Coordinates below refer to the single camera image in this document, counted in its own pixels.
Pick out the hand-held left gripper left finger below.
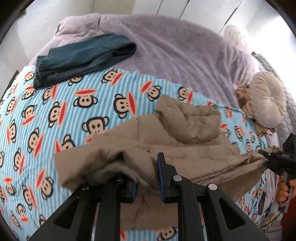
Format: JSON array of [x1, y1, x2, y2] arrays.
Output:
[[29, 176, 139, 241]]

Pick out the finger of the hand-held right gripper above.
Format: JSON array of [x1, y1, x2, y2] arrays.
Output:
[[258, 149, 274, 163]]

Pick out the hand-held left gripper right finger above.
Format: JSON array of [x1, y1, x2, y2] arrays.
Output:
[[157, 152, 270, 241]]

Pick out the tan puffer jacket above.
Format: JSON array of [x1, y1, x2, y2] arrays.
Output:
[[54, 94, 269, 230]]

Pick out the person's right hand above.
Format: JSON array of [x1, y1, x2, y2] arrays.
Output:
[[277, 177, 296, 206]]

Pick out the white quilted headboard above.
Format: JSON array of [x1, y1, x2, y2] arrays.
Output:
[[251, 51, 296, 151]]

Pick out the round beige pleated pillow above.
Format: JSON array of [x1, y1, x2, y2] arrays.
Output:
[[248, 71, 287, 129]]

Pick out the blue monkey print blanket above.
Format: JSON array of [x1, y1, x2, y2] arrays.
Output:
[[0, 65, 277, 241]]

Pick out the white plush toy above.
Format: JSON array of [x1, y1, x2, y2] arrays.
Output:
[[223, 24, 252, 47]]

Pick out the purple fleece blanket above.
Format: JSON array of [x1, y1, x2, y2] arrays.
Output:
[[28, 13, 281, 188]]

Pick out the dark teal folded pants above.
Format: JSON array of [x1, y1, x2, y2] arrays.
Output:
[[33, 34, 137, 89]]

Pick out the white wardrobe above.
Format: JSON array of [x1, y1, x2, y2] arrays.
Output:
[[131, 0, 246, 29]]

